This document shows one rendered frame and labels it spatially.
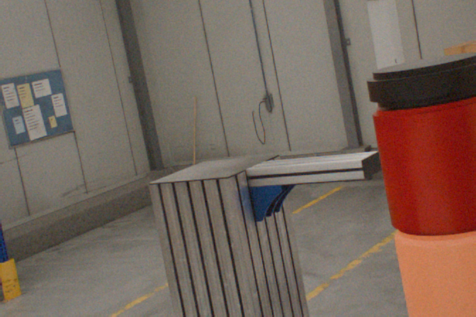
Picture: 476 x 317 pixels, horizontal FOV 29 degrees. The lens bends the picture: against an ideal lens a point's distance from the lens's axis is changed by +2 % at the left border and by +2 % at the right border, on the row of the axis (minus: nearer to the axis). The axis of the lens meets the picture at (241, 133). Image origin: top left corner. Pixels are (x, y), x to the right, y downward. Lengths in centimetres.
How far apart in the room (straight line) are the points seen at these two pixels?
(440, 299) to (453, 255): 2
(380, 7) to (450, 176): 479
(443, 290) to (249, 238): 184
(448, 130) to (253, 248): 187
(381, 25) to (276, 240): 298
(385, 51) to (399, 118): 480
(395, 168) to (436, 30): 1174
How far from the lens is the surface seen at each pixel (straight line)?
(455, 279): 39
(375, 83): 38
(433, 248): 39
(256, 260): 224
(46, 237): 1231
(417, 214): 38
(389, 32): 516
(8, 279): 1016
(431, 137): 37
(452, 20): 1204
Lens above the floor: 237
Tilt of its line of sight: 7 degrees down
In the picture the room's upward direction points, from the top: 11 degrees counter-clockwise
